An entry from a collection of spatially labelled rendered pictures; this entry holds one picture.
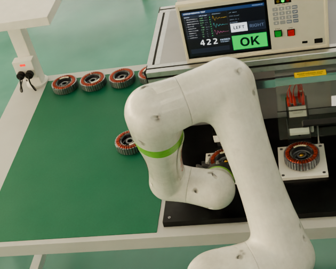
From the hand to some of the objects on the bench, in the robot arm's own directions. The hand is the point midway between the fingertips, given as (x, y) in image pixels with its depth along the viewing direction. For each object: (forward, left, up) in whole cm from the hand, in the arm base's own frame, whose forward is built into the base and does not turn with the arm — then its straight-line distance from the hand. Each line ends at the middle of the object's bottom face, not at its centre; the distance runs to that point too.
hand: (226, 161), depth 199 cm
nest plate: (+6, -23, -4) cm, 24 cm away
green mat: (+9, +57, -6) cm, 58 cm away
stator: (0, 0, -2) cm, 2 cm away
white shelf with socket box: (+36, +90, -8) cm, 98 cm away
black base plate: (+4, -11, -6) cm, 13 cm away
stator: (+6, -23, -3) cm, 24 cm away
